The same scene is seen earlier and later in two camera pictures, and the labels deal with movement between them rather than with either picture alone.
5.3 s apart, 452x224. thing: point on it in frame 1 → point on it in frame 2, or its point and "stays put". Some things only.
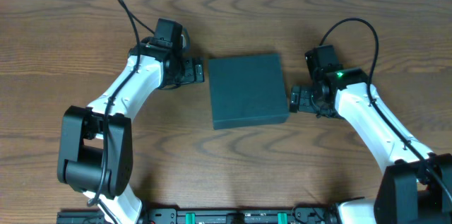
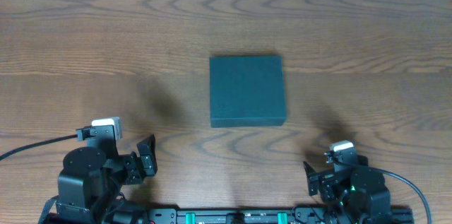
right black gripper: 301,99 → 324,181
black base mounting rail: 255,215 stays put
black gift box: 247,90 stays put
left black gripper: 192,71 → 133,167
